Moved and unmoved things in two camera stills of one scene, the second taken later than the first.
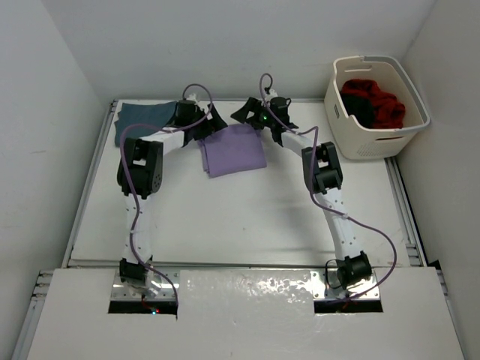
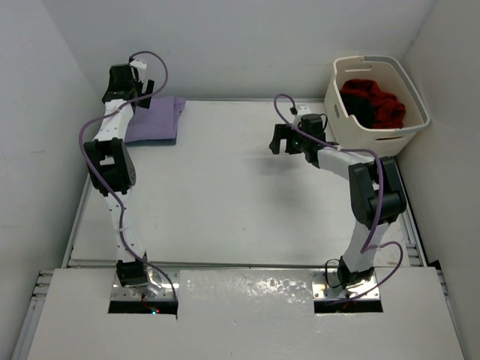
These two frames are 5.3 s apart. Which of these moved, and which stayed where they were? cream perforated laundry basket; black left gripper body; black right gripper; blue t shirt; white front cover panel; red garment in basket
Moved: black right gripper; black left gripper body; blue t shirt
Stayed: white front cover panel; red garment in basket; cream perforated laundry basket
